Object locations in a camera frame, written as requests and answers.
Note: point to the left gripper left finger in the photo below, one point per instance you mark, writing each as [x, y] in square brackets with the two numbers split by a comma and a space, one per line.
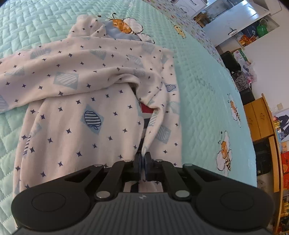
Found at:
[116, 177]

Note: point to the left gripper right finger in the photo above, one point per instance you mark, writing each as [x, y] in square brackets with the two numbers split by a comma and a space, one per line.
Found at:
[166, 173]

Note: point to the white patterned baby garment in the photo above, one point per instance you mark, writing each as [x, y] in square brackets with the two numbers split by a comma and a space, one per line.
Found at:
[94, 97]

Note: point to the black chair with clothes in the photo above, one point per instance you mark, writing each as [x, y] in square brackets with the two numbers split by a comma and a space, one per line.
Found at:
[240, 78]

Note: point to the mint green bee quilt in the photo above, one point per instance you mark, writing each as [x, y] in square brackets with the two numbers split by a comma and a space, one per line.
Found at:
[215, 133]

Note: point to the wooden desk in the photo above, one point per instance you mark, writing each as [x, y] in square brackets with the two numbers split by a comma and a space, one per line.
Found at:
[268, 155]

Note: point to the orange box on desk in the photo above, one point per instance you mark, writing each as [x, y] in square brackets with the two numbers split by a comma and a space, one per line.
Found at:
[285, 162]

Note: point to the child uniform photo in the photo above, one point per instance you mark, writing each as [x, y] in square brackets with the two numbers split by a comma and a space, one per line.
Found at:
[284, 128]

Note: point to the heart patterned bedsheet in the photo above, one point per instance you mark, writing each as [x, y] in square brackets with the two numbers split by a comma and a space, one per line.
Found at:
[178, 16]

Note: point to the white room door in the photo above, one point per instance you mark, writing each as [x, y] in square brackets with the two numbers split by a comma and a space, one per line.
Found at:
[233, 21]

